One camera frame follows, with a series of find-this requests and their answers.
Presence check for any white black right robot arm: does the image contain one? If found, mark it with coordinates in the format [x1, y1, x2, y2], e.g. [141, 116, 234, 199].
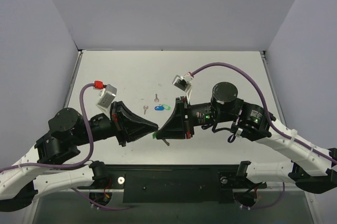
[155, 82, 336, 194]

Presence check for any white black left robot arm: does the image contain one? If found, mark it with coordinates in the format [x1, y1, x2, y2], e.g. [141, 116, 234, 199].
[1, 101, 158, 212]

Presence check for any small silver key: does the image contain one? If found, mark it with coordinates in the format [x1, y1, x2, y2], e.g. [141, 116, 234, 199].
[143, 105, 148, 114]

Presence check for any green framed key tag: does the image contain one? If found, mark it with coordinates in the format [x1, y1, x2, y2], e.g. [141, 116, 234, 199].
[161, 104, 171, 110]

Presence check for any blue plastic key fob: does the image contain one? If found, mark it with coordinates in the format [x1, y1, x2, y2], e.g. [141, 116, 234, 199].
[154, 106, 164, 111]

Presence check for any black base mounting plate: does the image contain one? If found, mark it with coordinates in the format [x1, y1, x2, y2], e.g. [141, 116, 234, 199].
[86, 165, 257, 203]

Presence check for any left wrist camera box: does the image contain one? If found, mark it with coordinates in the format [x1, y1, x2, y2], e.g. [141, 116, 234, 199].
[96, 84, 117, 112]

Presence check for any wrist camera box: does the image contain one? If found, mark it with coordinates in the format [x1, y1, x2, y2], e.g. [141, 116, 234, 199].
[96, 84, 117, 112]
[172, 74, 193, 93]

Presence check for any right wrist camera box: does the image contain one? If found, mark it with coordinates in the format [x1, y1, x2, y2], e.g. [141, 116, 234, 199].
[172, 74, 193, 93]

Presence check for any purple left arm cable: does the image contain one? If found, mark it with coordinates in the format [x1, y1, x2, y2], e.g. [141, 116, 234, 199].
[0, 79, 132, 211]

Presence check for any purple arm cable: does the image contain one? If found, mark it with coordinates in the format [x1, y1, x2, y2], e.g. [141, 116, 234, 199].
[191, 62, 337, 210]
[0, 79, 132, 211]

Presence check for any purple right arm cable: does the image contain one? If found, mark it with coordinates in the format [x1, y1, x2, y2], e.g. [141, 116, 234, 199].
[191, 62, 337, 210]

